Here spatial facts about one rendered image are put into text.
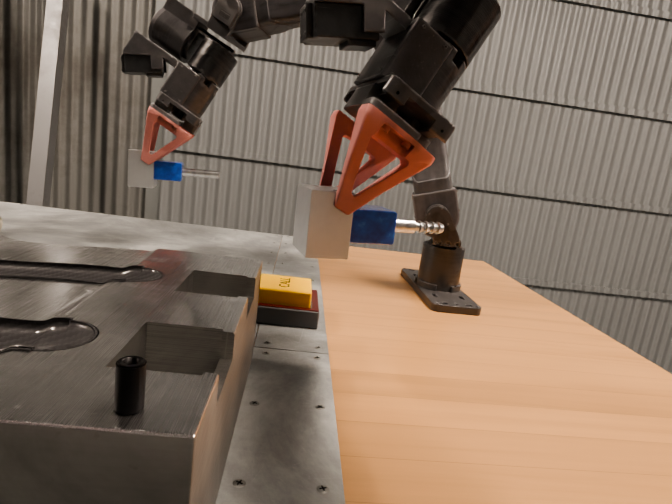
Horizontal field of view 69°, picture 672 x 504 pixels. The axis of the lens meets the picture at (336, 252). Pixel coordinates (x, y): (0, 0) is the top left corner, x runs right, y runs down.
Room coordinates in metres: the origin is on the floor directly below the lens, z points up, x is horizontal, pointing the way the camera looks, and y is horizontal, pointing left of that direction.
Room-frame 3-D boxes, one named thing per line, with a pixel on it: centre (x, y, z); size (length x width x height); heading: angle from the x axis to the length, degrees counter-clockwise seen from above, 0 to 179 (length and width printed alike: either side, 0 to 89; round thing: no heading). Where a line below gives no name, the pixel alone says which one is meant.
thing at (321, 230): (0.42, -0.03, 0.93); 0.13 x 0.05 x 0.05; 108
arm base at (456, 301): (0.73, -0.16, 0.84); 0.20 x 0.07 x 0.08; 7
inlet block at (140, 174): (0.76, 0.26, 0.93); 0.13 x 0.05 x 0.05; 105
